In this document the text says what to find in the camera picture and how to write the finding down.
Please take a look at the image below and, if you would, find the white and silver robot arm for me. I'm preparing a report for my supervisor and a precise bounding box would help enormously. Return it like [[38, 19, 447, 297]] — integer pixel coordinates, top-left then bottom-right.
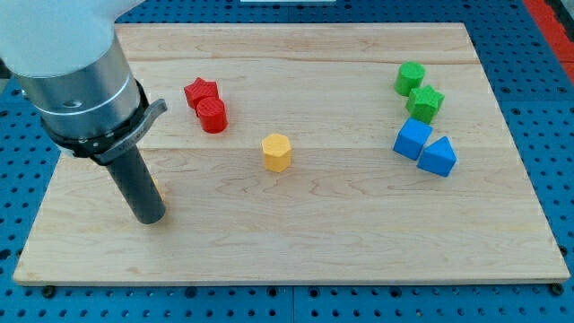
[[1, 0, 167, 165]]

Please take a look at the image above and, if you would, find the yellow hexagon block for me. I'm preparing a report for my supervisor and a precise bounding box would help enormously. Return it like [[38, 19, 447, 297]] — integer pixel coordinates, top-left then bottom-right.
[[261, 134, 291, 172]]

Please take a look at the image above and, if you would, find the yellow heart block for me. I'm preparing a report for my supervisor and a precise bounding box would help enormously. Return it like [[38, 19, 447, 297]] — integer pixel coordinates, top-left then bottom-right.
[[152, 177, 165, 201]]

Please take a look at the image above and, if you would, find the red cylinder block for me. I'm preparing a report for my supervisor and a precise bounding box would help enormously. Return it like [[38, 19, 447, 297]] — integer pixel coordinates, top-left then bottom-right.
[[196, 97, 228, 134]]

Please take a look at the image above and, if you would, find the light wooden board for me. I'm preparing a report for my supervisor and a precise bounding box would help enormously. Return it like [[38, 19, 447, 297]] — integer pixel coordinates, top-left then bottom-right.
[[13, 23, 570, 286]]

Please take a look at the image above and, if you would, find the red star block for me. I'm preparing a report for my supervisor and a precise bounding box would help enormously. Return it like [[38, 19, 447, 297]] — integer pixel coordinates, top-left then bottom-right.
[[184, 77, 219, 109]]

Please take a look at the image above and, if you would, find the blue cube block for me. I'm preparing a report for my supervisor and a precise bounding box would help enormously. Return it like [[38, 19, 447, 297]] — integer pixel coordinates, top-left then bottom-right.
[[393, 118, 433, 160]]

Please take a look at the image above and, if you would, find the green star block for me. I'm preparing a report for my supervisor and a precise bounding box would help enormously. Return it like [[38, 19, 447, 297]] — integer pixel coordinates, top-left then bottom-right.
[[405, 85, 445, 125]]

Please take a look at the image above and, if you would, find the green cylinder block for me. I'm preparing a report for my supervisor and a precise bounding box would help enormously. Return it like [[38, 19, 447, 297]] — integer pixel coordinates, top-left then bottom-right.
[[394, 61, 426, 96]]

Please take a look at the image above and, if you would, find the blue triangle block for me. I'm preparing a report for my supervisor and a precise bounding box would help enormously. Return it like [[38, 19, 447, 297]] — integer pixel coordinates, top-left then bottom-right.
[[417, 136, 457, 177]]

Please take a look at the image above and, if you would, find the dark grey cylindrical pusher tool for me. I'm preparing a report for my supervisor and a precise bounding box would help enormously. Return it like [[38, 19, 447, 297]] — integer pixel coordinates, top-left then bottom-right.
[[107, 146, 166, 224]]

